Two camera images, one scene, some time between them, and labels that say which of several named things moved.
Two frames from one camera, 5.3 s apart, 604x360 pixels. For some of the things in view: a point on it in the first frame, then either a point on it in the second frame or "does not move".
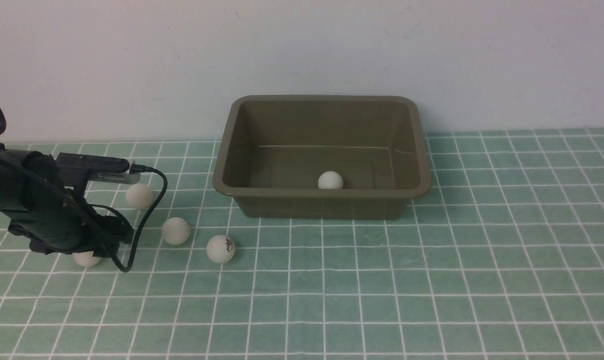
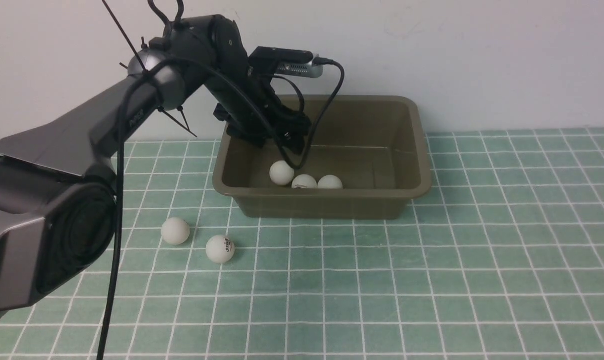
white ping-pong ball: x=176 y=231 does not move
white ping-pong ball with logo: x=220 y=249 does not move
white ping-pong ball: x=330 y=180 does not move
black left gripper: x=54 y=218 → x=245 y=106
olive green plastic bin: x=323 y=157 does not move
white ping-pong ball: x=139 y=196 → x=281 y=173
